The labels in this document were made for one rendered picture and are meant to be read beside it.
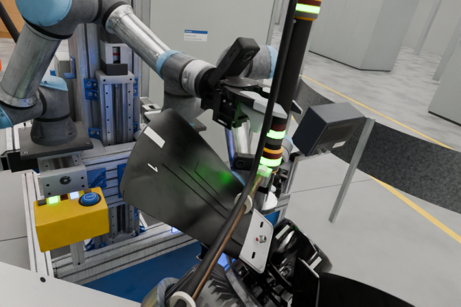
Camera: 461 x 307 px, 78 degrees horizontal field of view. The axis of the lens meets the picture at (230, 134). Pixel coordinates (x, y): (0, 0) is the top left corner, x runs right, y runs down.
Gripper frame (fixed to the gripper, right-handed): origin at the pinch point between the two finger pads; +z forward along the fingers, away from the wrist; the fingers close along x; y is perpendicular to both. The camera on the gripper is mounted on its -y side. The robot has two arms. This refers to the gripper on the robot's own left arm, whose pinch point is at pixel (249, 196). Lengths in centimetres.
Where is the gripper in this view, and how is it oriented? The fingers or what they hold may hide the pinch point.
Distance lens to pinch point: 72.1
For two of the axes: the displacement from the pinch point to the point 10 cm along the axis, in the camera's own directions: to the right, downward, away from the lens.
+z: -3.3, 3.8, -8.6
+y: 9.1, 3.6, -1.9
